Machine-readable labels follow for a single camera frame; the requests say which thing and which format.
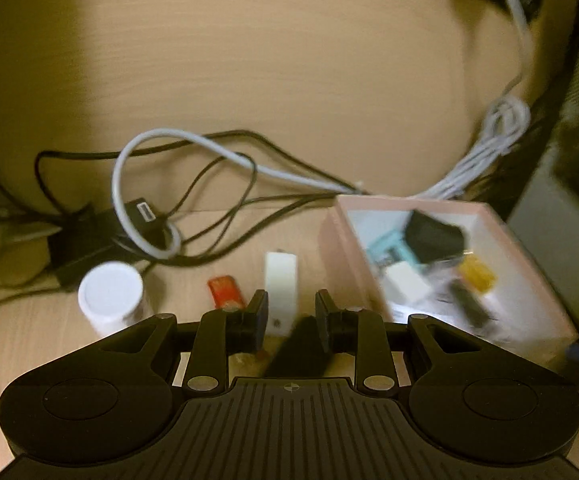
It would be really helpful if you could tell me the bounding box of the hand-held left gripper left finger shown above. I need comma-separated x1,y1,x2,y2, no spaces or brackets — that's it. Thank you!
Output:
97,289,270,393

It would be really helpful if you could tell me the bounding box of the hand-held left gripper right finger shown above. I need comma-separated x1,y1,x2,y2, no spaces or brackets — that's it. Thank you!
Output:
314,289,480,393

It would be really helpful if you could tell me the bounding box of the white USB charger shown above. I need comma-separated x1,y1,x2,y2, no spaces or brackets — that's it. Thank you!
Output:
264,250,299,337

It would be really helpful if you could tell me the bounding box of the pink cardboard box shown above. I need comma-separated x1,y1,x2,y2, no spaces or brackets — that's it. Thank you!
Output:
318,195,579,367

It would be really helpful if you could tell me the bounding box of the white cube plug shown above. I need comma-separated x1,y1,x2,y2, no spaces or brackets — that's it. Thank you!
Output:
383,261,430,306

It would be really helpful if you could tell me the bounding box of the teal plastic piece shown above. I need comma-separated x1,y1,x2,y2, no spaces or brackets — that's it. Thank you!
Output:
367,230,420,273

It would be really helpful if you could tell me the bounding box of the clear plastic bottle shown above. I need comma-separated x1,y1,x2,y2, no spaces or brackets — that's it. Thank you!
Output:
447,280,495,331

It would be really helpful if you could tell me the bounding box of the black hair dryer nozzle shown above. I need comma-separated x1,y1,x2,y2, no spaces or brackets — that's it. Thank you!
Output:
403,210,466,267

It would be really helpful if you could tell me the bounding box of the yellow liquid bottle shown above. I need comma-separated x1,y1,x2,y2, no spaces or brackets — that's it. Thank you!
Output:
457,255,497,293

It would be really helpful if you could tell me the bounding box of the red small packet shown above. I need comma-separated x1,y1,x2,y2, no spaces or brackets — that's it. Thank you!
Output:
207,276,247,309

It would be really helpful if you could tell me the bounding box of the computer case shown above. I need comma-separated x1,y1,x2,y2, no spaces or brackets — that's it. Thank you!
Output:
509,0,579,331

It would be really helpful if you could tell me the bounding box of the white round jar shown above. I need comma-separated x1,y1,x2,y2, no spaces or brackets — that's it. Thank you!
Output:
77,261,154,338

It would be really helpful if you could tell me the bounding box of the black power adapter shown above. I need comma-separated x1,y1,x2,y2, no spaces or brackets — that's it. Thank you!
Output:
50,200,170,286

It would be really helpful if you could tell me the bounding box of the white power strip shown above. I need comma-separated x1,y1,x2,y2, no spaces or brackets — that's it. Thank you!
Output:
0,210,63,271

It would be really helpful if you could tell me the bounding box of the black cable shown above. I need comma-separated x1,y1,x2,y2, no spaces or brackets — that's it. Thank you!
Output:
34,130,340,268

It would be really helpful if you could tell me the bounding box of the grey cable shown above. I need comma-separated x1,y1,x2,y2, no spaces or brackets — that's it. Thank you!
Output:
112,129,370,261

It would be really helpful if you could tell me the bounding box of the white bundled cable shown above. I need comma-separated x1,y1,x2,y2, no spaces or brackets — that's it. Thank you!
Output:
409,0,533,201

